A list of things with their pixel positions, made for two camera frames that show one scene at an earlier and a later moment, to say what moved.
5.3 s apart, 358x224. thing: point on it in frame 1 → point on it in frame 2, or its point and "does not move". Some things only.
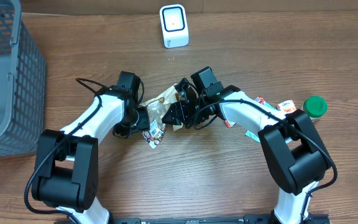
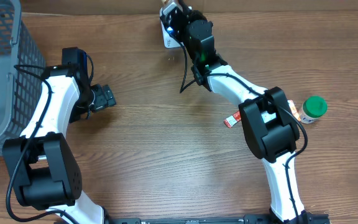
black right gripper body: x=184 y=111 → x=173 y=16
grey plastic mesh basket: x=13 y=83 does not move
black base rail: x=249 y=219 does not move
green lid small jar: x=314 y=106 does not move
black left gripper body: x=142 y=119 → x=108 y=97
